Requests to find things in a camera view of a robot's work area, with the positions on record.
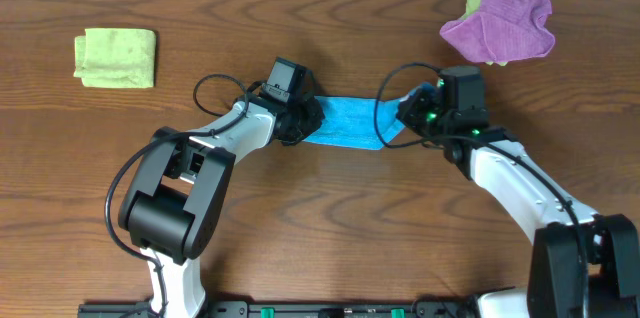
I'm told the blue cloth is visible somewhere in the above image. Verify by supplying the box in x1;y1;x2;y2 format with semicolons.
304;83;435;151

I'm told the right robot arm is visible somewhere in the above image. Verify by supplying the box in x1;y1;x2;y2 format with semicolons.
397;88;639;317

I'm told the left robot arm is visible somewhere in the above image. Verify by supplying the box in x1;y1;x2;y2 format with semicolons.
118;93;324;317

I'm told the crumpled green cloth under purple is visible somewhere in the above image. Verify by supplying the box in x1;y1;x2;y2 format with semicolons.
457;0;509;68

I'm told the folded green cloth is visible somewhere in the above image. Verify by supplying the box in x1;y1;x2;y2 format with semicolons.
73;28;156;89

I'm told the right black cable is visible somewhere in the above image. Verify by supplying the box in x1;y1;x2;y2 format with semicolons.
372;61;591;318

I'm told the black cable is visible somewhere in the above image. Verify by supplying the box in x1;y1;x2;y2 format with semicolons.
372;61;591;318
103;73;266;318

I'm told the left black cable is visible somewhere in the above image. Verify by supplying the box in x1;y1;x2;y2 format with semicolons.
103;73;266;318

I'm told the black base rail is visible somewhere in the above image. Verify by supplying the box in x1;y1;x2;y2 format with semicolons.
76;299;480;318

